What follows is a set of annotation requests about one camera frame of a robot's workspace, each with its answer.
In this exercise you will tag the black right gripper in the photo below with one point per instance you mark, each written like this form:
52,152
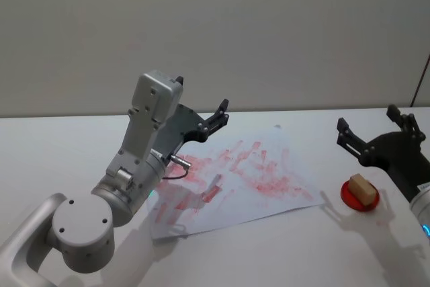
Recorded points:
403,156

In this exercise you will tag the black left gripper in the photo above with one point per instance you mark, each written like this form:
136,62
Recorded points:
181,125

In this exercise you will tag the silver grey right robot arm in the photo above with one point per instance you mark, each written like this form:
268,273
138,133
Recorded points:
421,209

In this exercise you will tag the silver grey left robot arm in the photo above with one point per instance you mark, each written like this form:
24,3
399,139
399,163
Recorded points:
80,226

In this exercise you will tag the beige rectangular block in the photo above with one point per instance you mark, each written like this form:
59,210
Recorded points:
363,189

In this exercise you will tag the round red dish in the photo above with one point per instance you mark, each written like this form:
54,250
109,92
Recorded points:
349,199

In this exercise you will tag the white paper sheet red smears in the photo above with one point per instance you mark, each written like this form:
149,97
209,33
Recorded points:
268,172

